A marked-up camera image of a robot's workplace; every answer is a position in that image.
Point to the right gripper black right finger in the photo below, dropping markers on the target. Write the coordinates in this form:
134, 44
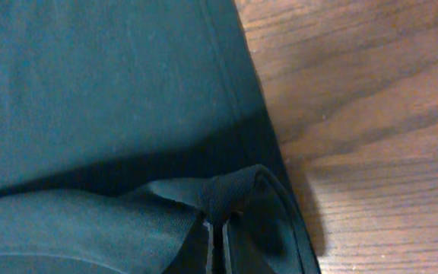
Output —
226, 249

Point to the black t-shirt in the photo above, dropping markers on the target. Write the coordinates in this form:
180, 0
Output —
126, 124

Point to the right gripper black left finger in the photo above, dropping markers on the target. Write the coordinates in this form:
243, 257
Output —
210, 248

